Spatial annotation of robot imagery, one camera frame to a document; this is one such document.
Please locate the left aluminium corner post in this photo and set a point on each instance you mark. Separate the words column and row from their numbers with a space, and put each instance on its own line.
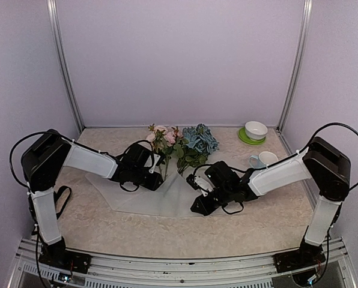
column 63, row 65

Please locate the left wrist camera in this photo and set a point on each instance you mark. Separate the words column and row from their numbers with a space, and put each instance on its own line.
column 157, row 161

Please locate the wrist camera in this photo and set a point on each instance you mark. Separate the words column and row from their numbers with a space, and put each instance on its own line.
column 199, row 183
column 157, row 161

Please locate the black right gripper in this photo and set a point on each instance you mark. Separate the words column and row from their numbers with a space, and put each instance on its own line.
column 205, row 209

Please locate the white ceramic bowl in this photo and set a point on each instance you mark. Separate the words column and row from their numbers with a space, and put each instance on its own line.
column 255, row 130

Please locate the pink fake rose stem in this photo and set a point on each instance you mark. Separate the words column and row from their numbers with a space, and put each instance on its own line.
column 174, row 141
column 160, row 145

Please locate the aluminium corner post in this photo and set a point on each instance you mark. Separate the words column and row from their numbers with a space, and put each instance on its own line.
column 298, row 60
column 63, row 65

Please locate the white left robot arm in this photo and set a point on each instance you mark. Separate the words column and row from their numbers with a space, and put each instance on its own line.
column 43, row 161

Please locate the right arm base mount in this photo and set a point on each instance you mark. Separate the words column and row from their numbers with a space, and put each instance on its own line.
column 306, row 255

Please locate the aluminium front rail frame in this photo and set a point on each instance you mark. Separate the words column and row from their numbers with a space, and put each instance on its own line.
column 108, row 270

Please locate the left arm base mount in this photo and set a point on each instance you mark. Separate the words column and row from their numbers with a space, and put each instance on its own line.
column 56, row 255

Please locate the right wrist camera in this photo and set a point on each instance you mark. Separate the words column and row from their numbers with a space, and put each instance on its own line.
column 199, row 183

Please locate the light blue ceramic mug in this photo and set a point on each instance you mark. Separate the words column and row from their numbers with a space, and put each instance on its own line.
column 263, row 159

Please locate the right aluminium corner post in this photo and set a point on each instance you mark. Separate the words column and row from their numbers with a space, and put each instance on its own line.
column 298, row 60

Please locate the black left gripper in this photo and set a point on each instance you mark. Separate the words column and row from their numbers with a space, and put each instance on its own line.
column 153, row 185

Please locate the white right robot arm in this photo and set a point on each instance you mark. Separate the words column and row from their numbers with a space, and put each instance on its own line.
column 318, row 160

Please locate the green round saucer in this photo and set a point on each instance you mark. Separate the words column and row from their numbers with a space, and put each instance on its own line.
column 243, row 137

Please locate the blue fake hydrangea stem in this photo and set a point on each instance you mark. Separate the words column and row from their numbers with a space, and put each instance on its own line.
column 195, row 146

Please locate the white wrapping paper sheet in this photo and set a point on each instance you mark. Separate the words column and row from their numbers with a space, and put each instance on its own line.
column 172, row 199

